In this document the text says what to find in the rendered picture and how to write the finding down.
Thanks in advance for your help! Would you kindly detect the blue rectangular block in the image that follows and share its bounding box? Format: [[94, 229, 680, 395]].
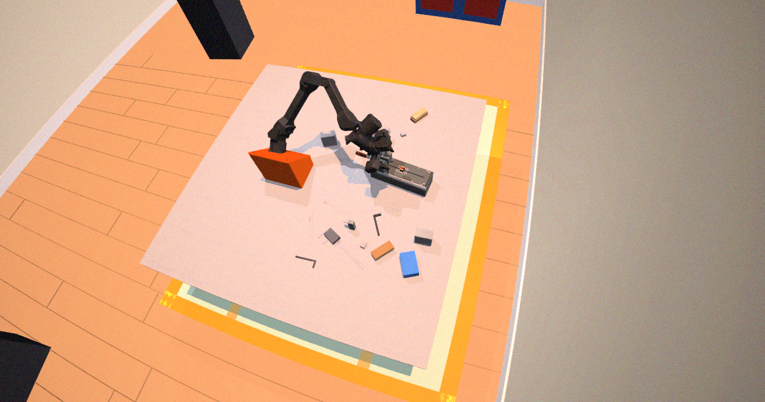
[[400, 250, 419, 278]]

